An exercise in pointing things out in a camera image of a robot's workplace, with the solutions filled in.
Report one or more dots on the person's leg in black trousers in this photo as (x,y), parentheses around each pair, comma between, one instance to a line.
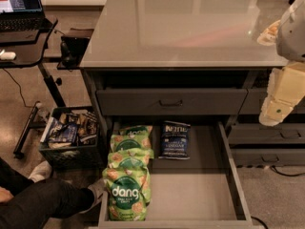
(34,203)

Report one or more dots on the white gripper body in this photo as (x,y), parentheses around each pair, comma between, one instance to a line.
(292,35)

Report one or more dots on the grey shoe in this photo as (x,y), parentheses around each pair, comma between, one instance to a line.
(95,191)

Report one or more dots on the closed grey top drawer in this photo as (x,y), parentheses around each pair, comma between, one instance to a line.
(170,101)

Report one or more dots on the person's hand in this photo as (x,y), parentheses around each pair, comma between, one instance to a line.
(5,195)

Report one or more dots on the right grey drawer stack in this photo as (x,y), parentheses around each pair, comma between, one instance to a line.
(253,144)

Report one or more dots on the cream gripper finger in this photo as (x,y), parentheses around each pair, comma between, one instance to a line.
(273,112)

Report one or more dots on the rear green Dang chip bag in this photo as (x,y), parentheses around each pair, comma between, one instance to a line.
(136,130)

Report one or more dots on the grey counter cabinet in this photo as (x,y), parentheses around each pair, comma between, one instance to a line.
(186,44)

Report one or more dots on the green dang chip bag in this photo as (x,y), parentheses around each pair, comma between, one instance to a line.
(131,158)
(136,130)
(129,193)
(125,142)

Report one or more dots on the open grey middle drawer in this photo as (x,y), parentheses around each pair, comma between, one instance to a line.
(203,192)

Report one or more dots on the snack bag on counter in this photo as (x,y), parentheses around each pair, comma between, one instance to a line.
(268,37)

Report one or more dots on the white shoe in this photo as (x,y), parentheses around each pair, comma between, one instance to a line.
(41,172)

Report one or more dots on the white computer mouse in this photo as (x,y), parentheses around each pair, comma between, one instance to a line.
(7,56)

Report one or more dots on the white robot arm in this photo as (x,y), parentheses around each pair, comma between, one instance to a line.
(290,40)

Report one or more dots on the black stool with bag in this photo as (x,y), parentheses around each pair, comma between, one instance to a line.
(73,46)

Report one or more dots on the blue Kettle chip bag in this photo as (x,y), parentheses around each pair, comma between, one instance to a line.
(174,140)

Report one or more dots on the front green Dang chip bag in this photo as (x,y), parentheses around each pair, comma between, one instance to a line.
(129,193)

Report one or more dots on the black standing desk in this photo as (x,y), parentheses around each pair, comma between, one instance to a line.
(31,55)

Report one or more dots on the black crate of snacks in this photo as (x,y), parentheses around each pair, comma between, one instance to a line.
(70,139)

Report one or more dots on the open laptop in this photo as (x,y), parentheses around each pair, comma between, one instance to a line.
(20,21)

